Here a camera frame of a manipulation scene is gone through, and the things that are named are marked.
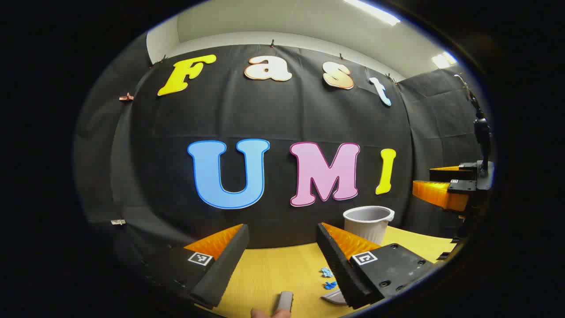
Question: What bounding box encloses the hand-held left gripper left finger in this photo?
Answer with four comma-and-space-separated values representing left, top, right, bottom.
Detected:
143, 223, 250, 310

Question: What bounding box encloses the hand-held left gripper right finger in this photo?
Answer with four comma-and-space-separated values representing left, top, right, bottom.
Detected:
316, 222, 436, 309

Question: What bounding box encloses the grey dustpan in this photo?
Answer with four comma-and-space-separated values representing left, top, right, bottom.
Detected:
320, 289, 349, 306

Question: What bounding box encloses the white ribbed garbage bin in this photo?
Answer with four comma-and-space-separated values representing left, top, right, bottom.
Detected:
343, 206, 395, 246

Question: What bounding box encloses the small grey broom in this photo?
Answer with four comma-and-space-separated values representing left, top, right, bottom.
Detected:
275, 291, 294, 313

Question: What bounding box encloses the ceiling light panel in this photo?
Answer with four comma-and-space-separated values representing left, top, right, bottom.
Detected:
432, 51, 458, 69

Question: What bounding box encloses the black backdrop cloth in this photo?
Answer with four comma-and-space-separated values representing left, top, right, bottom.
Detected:
73, 33, 486, 283

